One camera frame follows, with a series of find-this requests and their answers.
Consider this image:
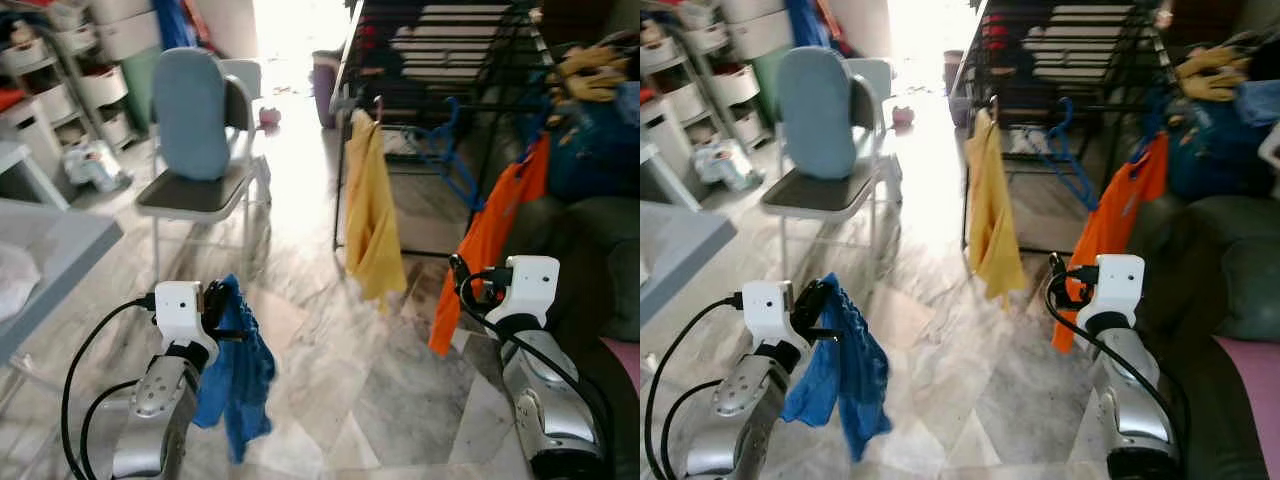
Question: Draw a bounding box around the blue shirt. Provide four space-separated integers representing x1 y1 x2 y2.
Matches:
190 275 276 466
780 272 893 463

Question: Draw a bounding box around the white shirt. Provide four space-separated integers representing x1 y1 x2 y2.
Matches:
0 243 43 321

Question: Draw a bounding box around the orange shirt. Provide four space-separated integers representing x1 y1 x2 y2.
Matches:
1050 132 1171 353
428 135 553 358

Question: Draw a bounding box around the yellow shirt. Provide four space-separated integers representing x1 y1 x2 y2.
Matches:
343 108 409 306
963 108 1029 301

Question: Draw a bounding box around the dark green leather sofa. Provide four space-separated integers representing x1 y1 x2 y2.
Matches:
1130 195 1280 480
480 195 641 480

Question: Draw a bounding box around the grey folding chair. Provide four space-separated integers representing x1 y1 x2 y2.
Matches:
760 60 901 286
135 60 273 286

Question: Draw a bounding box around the light grey folding table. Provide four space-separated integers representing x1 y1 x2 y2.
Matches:
640 200 739 326
0 198 125 366

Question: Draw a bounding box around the pink sofa cover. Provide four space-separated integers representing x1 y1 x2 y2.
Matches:
1213 335 1280 479
600 337 641 391

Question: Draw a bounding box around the white printed plastic bag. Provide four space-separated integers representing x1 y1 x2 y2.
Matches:
62 138 133 196
693 138 766 193

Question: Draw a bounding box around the blue plastic storage box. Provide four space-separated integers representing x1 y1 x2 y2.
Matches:
1165 95 1280 201
545 85 641 201

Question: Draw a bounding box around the black metal clothes rack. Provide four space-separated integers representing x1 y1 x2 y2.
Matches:
955 0 1181 251
333 0 556 256

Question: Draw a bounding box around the light blue back cushion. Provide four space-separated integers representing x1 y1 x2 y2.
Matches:
778 47 856 181
153 47 233 183

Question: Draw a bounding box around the small white plastic table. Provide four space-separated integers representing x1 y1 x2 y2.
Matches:
0 140 71 213
640 140 701 211

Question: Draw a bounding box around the purple plastic bin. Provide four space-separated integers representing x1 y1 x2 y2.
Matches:
942 50 966 126
312 50 343 129

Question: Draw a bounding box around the green plastic basket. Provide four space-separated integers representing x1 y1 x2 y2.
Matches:
752 45 791 121
120 45 166 136

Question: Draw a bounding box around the white drawer storage shelf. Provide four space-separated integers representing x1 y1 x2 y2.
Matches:
640 0 791 151
0 0 166 181

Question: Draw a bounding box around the dark blue hanging cloth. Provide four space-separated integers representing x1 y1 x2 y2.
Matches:
150 0 199 51
785 0 836 51

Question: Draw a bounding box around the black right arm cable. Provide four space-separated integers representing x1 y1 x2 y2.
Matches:
448 253 613 451
1045 252 1191 441

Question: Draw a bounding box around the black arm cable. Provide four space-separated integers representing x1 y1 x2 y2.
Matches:
1045 252 1191 441
645 292 746 480
60 293 161 480
448 253 613 451

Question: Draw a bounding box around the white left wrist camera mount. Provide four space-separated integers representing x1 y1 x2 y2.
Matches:
742 280 798 351
153 282 208 351

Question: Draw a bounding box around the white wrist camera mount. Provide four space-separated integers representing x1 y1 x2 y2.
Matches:
742 280 798 351
495 255 561 326
153 282 208 351
1085 253 1146 321

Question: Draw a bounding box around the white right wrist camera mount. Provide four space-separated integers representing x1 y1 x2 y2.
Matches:
1085 253 1146 321
495 255 561 326

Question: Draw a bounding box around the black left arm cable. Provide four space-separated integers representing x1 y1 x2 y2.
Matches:
645 292 746 480
60 293 161 480

